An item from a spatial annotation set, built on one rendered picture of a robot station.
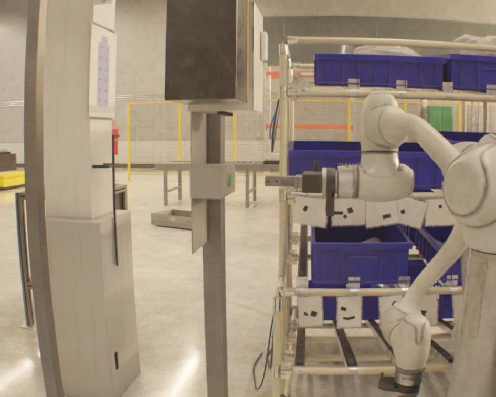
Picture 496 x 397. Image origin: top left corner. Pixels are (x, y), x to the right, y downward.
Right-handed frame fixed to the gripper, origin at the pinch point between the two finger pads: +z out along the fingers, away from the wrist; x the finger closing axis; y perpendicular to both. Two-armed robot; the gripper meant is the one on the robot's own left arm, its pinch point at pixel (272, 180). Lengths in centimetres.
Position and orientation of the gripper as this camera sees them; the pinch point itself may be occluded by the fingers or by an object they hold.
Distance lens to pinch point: 141.2
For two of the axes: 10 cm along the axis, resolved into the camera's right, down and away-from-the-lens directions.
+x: -1.3, 0.8, -9.9
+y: 0.0, -10.0, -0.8
